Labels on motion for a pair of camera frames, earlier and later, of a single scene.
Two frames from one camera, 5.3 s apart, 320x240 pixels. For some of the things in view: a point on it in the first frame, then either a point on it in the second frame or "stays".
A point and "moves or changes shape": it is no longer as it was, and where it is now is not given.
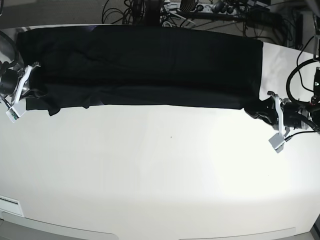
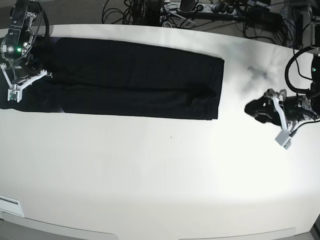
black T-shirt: (140, 66) moves or changes shape
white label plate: (11, 205) stays
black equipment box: (263, 18) stays
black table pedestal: (146, 12) stays
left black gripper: (9, 81) -> (29, 66)
